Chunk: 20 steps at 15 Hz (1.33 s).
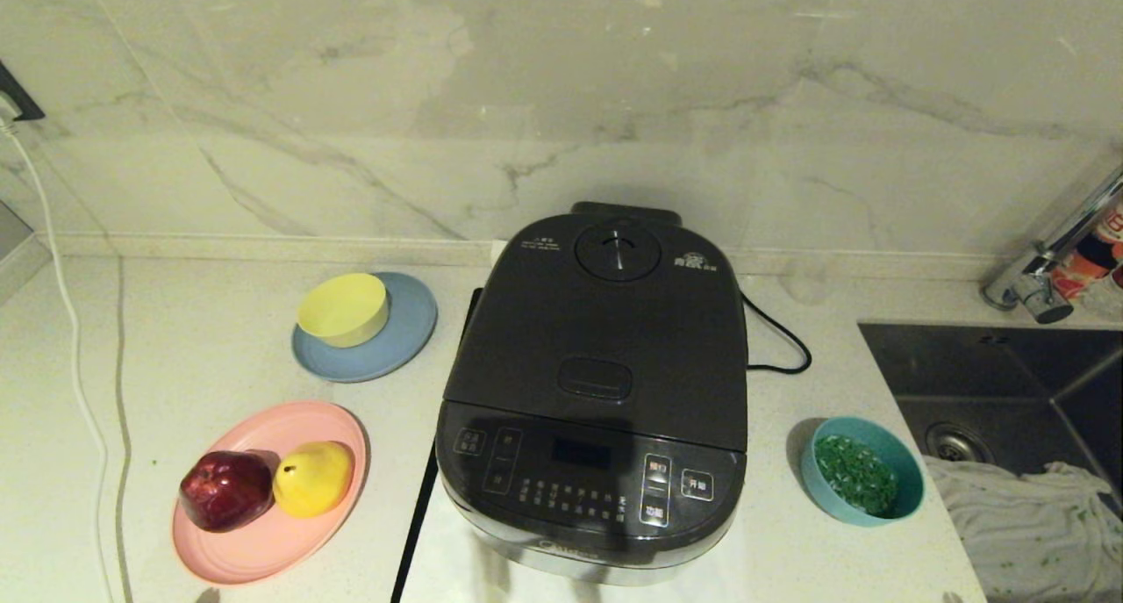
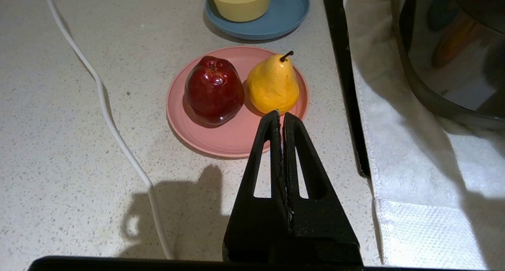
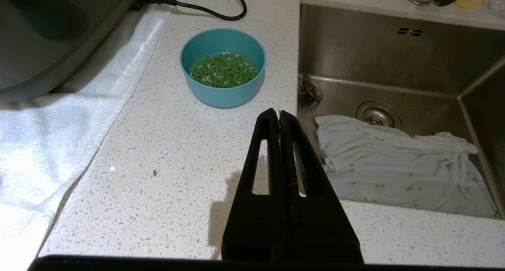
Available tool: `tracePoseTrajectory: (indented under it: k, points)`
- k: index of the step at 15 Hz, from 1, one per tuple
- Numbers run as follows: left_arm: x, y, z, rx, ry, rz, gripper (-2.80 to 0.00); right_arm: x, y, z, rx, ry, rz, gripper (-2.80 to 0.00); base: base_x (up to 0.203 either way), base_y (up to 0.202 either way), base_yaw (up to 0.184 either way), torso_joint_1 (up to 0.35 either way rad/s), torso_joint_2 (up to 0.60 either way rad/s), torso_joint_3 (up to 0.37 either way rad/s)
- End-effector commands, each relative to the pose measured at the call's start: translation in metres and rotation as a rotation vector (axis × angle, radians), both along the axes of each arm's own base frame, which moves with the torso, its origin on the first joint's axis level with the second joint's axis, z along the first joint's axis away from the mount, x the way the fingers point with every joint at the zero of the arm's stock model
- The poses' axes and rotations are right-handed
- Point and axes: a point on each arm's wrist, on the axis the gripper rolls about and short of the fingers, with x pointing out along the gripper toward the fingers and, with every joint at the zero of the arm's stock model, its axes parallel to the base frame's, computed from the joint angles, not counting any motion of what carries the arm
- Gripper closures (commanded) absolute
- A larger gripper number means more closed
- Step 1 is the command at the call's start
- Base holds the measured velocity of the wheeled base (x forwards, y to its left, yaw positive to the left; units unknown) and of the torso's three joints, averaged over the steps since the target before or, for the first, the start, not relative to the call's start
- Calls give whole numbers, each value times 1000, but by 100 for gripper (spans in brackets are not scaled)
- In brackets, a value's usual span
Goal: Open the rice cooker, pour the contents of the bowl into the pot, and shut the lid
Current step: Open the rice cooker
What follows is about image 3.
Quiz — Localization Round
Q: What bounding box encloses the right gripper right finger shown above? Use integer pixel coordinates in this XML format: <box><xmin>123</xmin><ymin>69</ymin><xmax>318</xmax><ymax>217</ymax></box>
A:
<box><xmin>280</xmin><ymin>110</ymin><xmax>364</xmax><ymax>263</ymax></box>

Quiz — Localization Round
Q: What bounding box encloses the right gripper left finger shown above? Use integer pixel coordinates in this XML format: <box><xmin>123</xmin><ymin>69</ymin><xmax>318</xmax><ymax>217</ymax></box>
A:
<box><xmin>222</xmin><ymin>108</ymin><xmax>293</xmax><ymax>263</ymax></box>

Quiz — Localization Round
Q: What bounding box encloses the teal plastic bowl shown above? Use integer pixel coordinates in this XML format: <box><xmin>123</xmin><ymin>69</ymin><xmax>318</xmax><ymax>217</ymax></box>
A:
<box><xmin>180</xmin><ymin>28</ymin><xmax>266</xmax><ymax>108</ymax></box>

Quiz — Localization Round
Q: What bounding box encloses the black rice cooker body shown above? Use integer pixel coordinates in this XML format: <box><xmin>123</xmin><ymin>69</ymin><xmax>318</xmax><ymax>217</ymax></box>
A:
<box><xmin>0</xmin><ymin>0</ymin><xmax>138</xmax><ymax>103</ymax></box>

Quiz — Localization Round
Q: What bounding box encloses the white cloth with green specks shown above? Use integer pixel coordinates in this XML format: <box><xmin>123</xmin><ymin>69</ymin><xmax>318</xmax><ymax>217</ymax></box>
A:
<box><xmin>314</xmin><ymin>115</ymin><xmax>500</xmax><ymax>219</ymax></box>

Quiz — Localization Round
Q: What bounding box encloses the metal sink stopper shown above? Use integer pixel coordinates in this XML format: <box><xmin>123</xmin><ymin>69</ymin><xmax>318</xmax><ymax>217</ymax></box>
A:
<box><xmin>299</xmin><ymin>74</ymin><xmax>324</xmax><ymax>102</ymax></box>

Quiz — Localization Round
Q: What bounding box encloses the stainless steel sink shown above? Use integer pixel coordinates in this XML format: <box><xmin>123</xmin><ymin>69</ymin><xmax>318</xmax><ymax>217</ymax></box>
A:
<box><xmin>297</xmin><ymin>0</ymin><xmax>505</xmax><ymax>220</ymax></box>

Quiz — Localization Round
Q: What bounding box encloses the white towel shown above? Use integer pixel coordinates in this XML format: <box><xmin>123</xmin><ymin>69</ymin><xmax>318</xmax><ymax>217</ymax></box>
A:
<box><xmin>0</xmin><ymin>0</ymin><xmax>184</xmax><ymax>271</ymax></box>

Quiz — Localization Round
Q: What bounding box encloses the black power cord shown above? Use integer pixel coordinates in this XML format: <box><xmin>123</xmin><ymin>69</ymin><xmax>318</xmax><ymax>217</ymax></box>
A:
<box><xmin>136</xmin><ymin>0</ymin><xmax>247</xmax><ymax>21</ymax></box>

